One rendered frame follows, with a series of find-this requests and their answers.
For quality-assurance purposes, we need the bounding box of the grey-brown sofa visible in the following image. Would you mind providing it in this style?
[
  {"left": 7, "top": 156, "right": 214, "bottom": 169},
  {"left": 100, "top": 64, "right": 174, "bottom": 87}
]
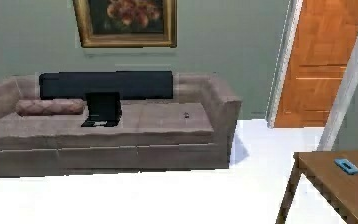
[{"left": 0, "top": 71, "right": 243, "bottom": 179}]

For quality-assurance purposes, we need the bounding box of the pink quilted bolster pillow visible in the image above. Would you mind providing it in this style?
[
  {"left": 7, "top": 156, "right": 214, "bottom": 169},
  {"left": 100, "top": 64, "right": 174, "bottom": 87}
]
[{"left": 15, "top": 98, "right": 87, "bottom": 117}]

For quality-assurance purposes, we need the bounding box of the orange wooden room door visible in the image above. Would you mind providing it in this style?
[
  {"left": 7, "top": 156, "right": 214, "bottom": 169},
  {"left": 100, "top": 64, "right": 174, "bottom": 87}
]
[{"left": 273, "top": 0, "right": 358, "bottom": 129}]

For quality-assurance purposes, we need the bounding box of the black open laptop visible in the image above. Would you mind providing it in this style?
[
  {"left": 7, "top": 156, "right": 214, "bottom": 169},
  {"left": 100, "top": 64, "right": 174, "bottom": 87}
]
[{"left": 80, "top": 91, "right": 123, "bottom": 128}]

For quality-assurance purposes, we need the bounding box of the brown wooden table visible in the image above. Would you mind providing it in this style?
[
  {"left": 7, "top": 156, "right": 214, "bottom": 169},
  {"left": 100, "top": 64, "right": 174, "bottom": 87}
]
[{"left": 274, "top": 149, "right": 358, "bottom": 224}]

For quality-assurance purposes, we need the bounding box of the blue flat box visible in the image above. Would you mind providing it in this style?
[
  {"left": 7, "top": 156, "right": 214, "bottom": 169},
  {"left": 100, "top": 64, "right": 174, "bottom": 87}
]
[{"left": 333, "top": 157, "right": 358, "bottom": 176}]

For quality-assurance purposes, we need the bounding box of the gold framed flower painting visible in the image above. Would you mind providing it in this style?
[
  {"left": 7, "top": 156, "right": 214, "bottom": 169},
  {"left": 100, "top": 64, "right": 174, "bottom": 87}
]
[{"left": 72, "top": 0, "right": 178, "bottom": 49}]

